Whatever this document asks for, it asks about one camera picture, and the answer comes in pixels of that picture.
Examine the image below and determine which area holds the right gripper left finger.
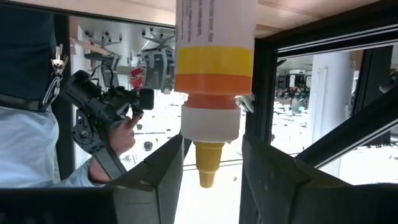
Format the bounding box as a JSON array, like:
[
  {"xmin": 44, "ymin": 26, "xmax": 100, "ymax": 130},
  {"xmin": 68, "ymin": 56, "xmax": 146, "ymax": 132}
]
[{"xmin": 105, "ymin": 134, "xmax": 185, "ymax": 224}]

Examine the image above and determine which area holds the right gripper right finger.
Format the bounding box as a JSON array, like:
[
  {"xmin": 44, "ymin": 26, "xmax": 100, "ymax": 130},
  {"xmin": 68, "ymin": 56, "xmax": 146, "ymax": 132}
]
[{"xmin": 241, "ymin": 134, "xmax": 353, "ymax": 224}]

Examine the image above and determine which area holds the large yellow-capped dye bottle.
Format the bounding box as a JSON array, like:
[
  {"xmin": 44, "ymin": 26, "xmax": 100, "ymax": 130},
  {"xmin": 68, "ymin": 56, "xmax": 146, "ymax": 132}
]
[{"xmin": 174, "ymin": 0, "xmax": 259, "ymax": 189}]

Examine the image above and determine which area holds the person's hand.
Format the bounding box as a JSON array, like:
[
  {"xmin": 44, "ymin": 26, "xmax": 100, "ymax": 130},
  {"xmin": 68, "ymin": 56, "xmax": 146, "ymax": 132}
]
[{"xmin": 88, "ymin": 113, "xmax": 144, "ymax": 185}]

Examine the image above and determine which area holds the white building pillar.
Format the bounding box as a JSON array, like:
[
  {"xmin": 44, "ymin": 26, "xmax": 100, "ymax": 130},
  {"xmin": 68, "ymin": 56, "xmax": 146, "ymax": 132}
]
[{"xmin": 310, "ymin": 51, "xmax": 356, "ymax": 177}]

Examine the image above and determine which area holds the red background object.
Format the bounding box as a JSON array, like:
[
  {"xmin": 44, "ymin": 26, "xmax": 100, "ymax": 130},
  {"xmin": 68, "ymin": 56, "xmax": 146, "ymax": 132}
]
[{"xmin": 129, "ymin": 66, "xmax": 144, "ymax": 90}]

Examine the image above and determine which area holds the grey office chair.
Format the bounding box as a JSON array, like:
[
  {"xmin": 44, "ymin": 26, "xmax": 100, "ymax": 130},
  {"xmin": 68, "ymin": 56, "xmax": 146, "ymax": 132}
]
[
  {"xmin": 83, "ymin": 29, "xmax": 123, "ymax": 90},
  {"xmin": 138, "ymin": 27, "xmax": 176, "ymax": 91}
]

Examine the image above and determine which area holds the person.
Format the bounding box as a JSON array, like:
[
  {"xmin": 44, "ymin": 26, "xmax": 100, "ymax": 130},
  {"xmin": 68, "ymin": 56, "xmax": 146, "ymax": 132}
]
[{"xmin": 0, "ymin": 0, "xmax": 105, "ymax": 189}]

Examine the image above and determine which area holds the silver carabiner with keys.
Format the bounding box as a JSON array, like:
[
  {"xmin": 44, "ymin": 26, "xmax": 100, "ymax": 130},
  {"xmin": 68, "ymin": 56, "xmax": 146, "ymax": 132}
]
[{"xmin": 42, "ymin": 43, "xmax": 70, "ymax": 110}]

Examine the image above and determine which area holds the silver metal bracket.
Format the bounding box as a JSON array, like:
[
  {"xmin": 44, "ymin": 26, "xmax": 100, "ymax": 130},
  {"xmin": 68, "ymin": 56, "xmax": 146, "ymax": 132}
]
[{"xmin": 236, "ymin": 94, "xmax": 255, "ymax": 113}]

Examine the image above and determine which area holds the black leader arm handle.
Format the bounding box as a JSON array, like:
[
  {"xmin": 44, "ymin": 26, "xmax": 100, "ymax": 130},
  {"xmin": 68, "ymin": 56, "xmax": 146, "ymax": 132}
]
[{"xmin": 59, "ymin": 64, "xmax": 155, "ymax": 181}]

